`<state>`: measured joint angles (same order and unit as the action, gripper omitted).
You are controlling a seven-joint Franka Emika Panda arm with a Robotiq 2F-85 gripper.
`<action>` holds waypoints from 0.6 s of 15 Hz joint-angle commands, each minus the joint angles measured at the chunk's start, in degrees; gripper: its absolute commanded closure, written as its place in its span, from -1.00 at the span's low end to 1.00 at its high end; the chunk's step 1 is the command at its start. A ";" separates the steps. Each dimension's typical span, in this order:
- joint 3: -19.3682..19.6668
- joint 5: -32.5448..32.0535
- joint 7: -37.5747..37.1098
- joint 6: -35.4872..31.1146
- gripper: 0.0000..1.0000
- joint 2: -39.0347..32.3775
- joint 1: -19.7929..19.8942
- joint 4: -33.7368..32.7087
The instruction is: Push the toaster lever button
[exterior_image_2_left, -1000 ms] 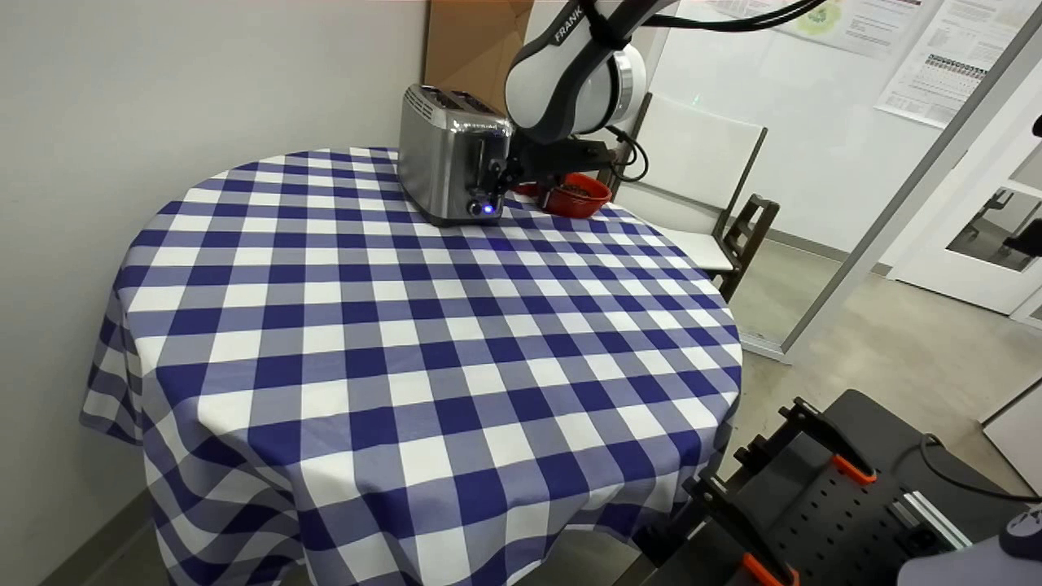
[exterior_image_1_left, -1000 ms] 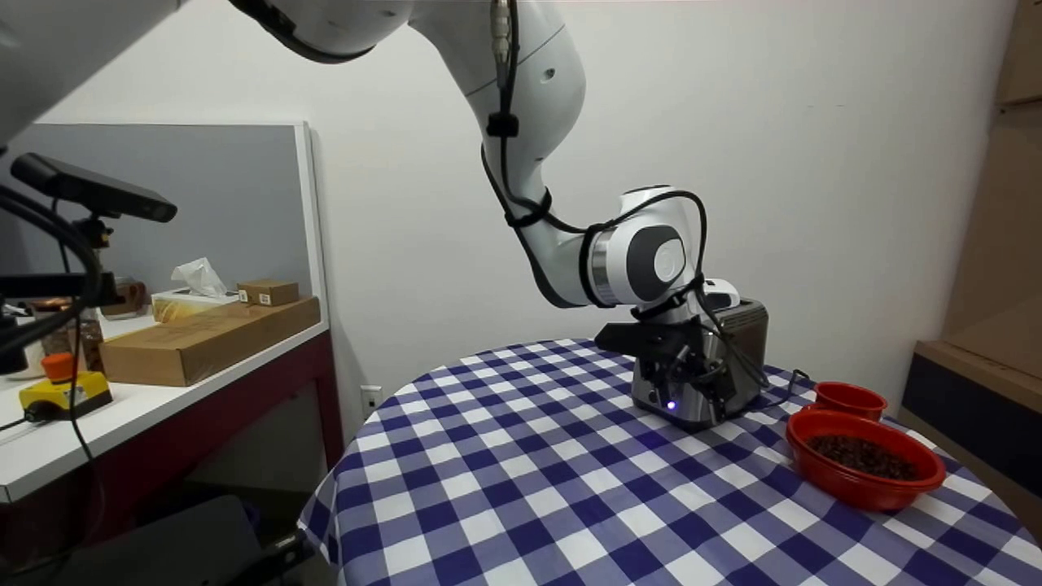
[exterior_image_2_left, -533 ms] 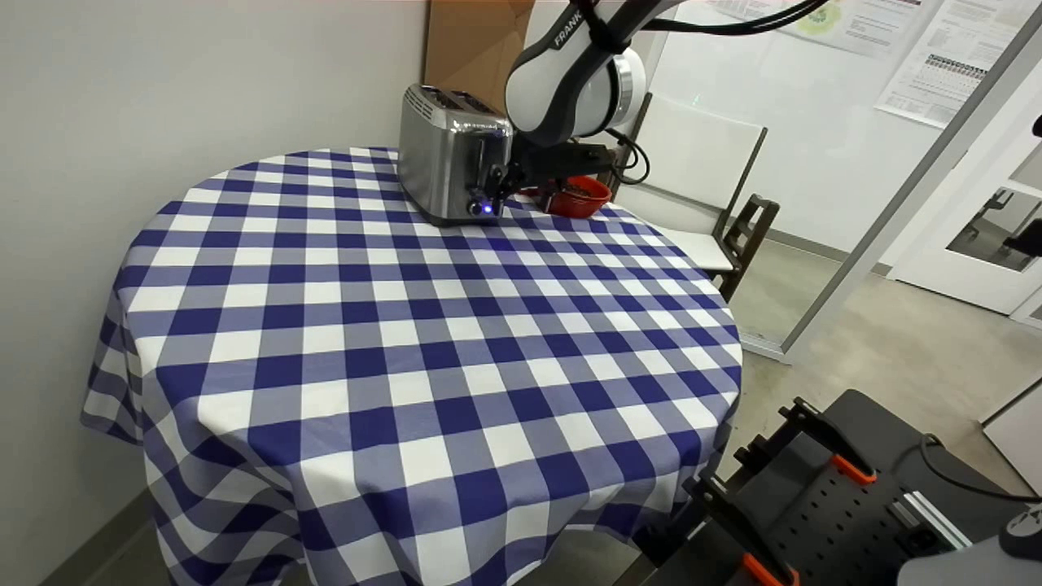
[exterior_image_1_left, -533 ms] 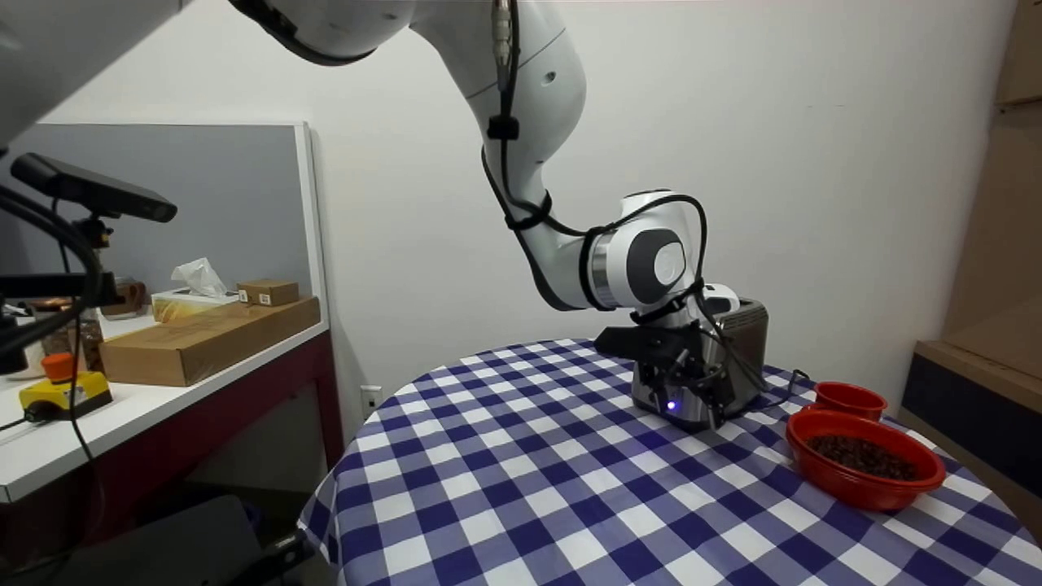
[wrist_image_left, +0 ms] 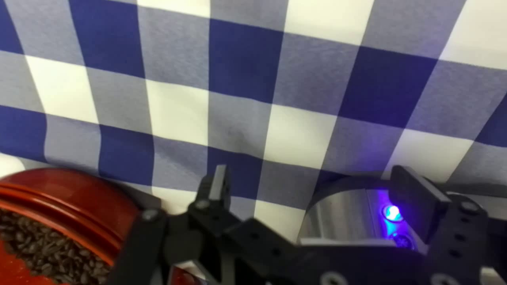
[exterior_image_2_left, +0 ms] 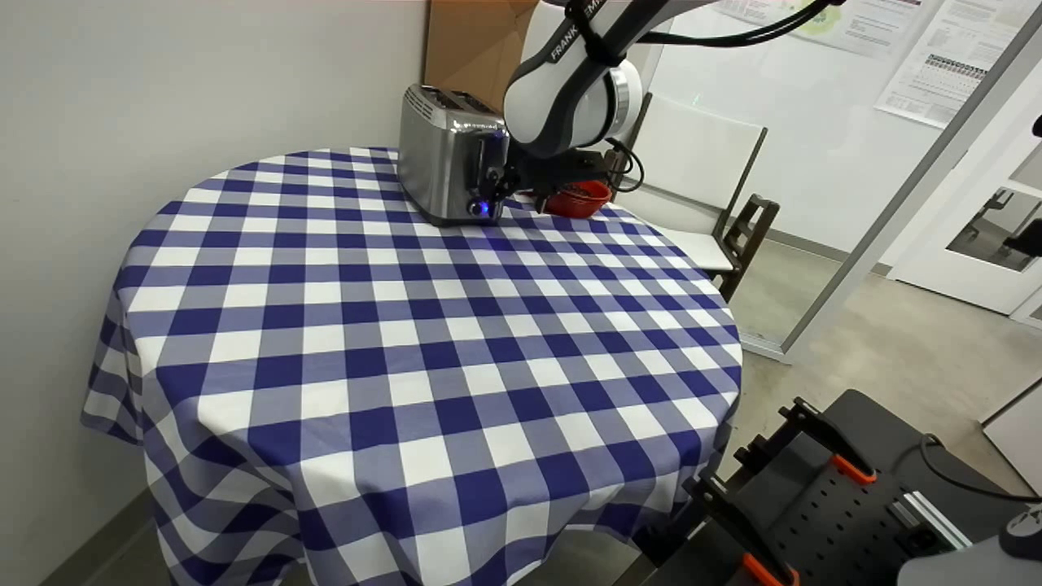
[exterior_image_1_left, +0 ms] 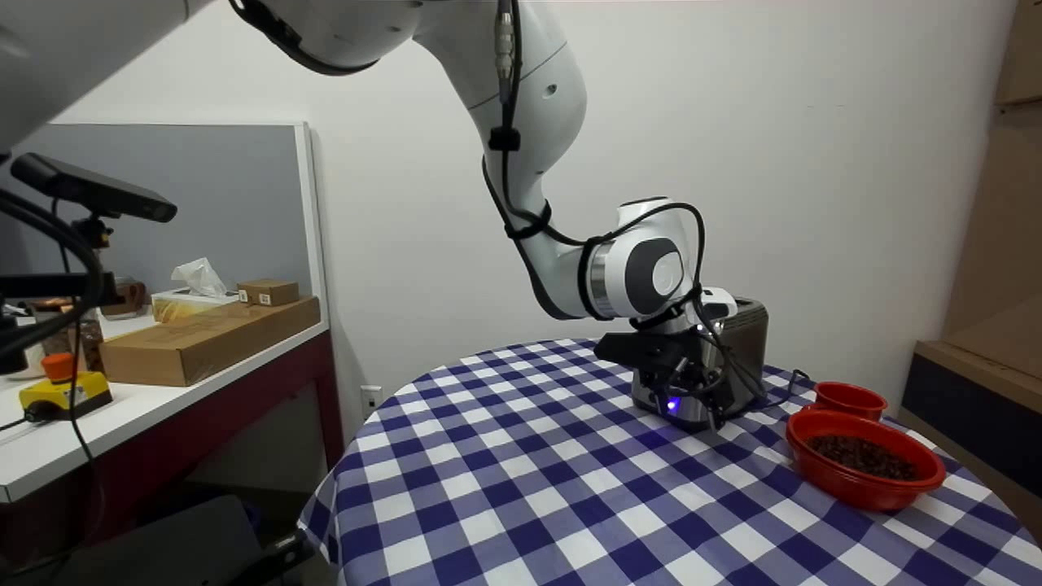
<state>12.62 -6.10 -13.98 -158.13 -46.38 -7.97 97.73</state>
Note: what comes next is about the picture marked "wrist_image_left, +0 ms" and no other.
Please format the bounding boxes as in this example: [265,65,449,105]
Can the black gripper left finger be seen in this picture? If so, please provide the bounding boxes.
[192,164,235,219]

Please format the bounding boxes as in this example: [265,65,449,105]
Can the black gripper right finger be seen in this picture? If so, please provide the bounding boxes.
[388,165,456,246]

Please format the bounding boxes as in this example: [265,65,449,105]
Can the silver toaster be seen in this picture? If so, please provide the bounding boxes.
[296,176,431,257]

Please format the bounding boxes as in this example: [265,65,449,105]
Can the blue white checkered tablecloth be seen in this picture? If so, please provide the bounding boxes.
[0,0,507,251]

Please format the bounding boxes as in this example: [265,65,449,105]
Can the large red bowl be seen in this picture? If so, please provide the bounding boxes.
[0,167,163,285]

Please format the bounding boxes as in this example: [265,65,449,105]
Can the coffee beans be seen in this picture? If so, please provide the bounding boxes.
[0,210,114,285]

